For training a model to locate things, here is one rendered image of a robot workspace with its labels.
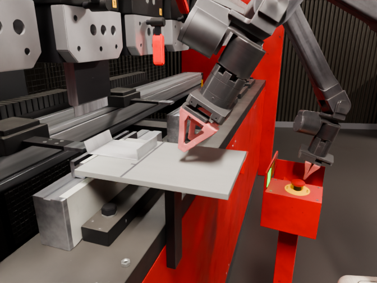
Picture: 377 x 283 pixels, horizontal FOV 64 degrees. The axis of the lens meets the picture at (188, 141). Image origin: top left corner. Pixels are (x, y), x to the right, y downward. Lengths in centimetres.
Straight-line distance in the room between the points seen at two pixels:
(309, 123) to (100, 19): 64
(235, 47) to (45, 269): 44
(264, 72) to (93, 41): 221
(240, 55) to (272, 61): 217
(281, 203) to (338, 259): 116
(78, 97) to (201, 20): 24
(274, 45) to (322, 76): 169
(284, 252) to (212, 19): 84
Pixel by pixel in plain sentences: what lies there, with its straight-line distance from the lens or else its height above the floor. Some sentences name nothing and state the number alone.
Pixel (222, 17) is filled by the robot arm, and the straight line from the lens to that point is 47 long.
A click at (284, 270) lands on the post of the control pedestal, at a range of 116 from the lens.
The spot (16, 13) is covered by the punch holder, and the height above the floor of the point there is 124.
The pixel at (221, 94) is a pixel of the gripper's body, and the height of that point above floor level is 113.
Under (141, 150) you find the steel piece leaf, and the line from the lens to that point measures 56.
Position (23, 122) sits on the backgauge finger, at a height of 103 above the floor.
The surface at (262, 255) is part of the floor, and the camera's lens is 194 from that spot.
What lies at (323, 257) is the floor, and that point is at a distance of 204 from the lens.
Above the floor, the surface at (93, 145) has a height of 101.
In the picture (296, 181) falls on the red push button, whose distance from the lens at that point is 95.
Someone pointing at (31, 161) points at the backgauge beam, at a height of 93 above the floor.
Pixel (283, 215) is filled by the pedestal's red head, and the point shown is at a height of 72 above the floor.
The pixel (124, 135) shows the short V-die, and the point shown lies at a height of 100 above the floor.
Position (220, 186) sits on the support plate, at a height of 100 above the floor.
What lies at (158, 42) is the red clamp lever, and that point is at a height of 120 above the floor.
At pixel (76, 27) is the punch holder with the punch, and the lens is 49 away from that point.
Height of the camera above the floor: 121
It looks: 19 degrees down
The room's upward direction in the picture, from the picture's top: straight up
